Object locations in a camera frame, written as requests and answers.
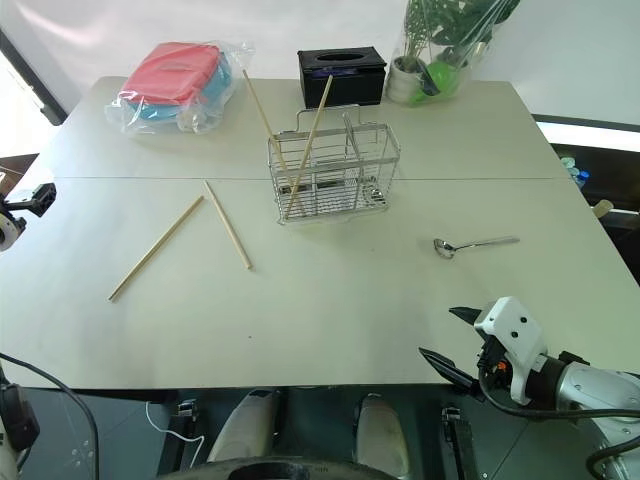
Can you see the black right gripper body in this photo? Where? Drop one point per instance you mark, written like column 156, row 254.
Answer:
column 495, row 367

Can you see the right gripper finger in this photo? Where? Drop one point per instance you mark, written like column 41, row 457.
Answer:
column 467, row 315
column 447, row 367

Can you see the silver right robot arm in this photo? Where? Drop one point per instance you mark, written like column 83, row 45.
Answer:
column 600, row 385

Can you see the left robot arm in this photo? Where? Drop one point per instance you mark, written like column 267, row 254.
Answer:
column 17, row 415

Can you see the metal spoon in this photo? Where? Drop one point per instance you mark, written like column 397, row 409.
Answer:
column 377, row 192
column 475, row 245

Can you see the black stand leg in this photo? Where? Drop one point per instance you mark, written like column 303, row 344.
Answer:
column 186, row 412
column 457, row 440

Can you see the white rounded robot foot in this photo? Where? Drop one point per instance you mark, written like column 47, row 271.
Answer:
column 380, row 430
column 245, row 425

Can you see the beige cylindrical object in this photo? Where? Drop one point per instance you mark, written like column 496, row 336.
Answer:
column 603, row 208

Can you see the blue capped bottle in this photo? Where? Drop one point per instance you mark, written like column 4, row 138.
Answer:
column 581, row 178

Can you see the clear capped bottle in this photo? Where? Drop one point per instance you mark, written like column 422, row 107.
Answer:
column 567, row 164

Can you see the bright green round object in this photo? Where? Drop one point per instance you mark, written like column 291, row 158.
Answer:
column 442, row 77

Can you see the wooden chopstick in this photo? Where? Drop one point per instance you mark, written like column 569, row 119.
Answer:
column 259, row 107
column 227, row 226
column 155, row 250
column 312, row 131

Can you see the white plant pot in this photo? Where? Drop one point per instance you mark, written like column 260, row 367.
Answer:
column 402, row 80

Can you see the clear plastic plant wrap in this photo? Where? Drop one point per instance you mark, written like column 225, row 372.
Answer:
column 475, row 60

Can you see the black tissue box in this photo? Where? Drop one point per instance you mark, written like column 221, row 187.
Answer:
column 345, row 82

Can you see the green leafy plant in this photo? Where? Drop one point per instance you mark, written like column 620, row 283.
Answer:
column 450, row 25

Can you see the clear plastic zip bag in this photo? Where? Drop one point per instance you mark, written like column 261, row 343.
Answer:
column 195, row 112

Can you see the red lunch box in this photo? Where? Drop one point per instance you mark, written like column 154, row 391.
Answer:
column 170, row 72

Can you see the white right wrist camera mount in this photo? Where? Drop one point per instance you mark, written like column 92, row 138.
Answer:
column 515, row 330

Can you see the black bracket with white disc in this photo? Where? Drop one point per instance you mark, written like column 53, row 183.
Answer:
column 37, row 197

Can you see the black backdrop frame bar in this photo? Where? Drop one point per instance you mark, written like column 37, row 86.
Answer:
column 35, row 80

